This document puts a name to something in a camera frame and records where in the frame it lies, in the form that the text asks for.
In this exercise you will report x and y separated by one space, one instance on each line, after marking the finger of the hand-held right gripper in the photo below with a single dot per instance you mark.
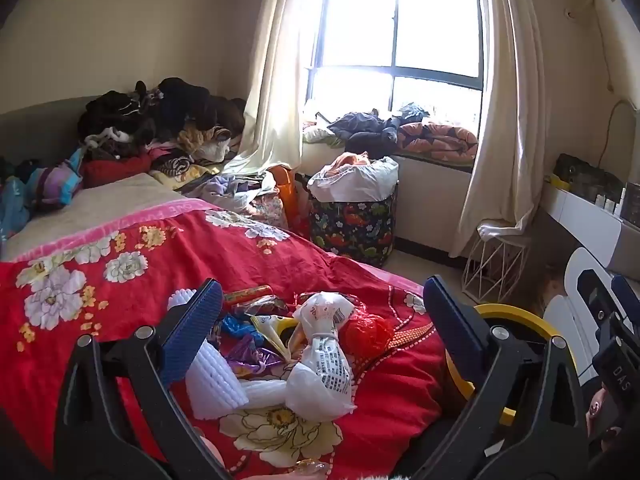
600 297
629 297

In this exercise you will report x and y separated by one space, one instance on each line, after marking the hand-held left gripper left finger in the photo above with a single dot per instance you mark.
192 332

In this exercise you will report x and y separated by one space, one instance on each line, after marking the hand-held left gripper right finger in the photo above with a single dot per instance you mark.
455 317

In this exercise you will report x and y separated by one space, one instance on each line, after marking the blue plastic wrapper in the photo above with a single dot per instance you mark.
237 330

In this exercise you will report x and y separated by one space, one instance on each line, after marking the white foam net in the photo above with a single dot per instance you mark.
215 380
265 395

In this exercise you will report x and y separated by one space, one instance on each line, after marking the purple foil wrapper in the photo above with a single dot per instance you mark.
250 360

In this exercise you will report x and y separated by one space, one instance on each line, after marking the yellow rimmed waste bin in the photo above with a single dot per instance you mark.
520 310

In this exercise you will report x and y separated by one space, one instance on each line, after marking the brown snack wrapper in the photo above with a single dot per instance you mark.
267 307

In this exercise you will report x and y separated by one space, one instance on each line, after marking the yellow wrapper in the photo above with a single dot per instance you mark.
272 332

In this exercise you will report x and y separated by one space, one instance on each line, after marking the red mesh bag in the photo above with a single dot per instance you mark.
367 335

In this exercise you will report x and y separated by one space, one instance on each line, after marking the white printed plastic bag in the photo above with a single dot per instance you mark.
322 360

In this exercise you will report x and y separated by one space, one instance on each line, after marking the person's right hand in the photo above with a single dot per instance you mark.
602 420

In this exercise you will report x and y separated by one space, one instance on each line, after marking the cardboard box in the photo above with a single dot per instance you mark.
549 295

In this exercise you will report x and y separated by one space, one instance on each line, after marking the red floral blanket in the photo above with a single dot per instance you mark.
150 285

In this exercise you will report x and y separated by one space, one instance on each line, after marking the white dressing table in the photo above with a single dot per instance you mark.
585 220

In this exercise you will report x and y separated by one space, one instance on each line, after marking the row of small white bottles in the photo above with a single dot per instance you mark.
610 202

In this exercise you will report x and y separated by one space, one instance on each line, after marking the yellow container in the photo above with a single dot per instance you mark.
559 182

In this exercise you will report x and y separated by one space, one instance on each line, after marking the dark cosmetic bag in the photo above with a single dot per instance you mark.
585 175

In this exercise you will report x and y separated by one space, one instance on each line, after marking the dinosaur print storage basket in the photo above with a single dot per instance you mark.
350 230

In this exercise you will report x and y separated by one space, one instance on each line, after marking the floral fabric bag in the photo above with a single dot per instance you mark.
270 210

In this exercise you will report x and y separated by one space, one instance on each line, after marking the lavender clothes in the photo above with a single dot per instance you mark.
225 187

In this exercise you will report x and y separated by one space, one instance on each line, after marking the wavy framed mirror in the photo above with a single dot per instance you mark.
627 140

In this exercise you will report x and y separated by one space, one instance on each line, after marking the large white plastic bag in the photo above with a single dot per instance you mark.
360 182

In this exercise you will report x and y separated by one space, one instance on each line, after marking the brown patterned blanket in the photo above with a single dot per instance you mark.
175 167

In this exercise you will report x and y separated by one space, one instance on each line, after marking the beige bed sheet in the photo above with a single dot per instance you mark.
75 215

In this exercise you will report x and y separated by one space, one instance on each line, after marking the orange bag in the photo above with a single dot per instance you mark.
290 195

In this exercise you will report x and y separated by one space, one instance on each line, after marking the orange patterned quilt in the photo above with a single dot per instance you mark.
440 140

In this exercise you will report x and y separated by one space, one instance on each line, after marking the red pillow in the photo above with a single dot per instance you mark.
115 167

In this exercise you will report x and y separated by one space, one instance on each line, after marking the cream curtain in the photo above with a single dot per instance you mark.
280 85
505 135

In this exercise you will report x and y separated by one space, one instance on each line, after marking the orange cloth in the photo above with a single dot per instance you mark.
350 160

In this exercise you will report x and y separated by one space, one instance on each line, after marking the dark jacket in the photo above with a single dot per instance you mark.
365 132

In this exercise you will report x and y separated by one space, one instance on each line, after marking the blue purple cloth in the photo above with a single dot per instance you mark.
45 185

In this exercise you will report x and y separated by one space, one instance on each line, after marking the pile of dark clothes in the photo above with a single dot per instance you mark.
170 105

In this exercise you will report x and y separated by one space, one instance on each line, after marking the white green pillow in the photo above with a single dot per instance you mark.
317 134

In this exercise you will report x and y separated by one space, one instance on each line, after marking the grey headboard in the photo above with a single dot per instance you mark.
40 130

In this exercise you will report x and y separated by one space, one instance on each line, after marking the black framed window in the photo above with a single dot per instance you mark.
395 67

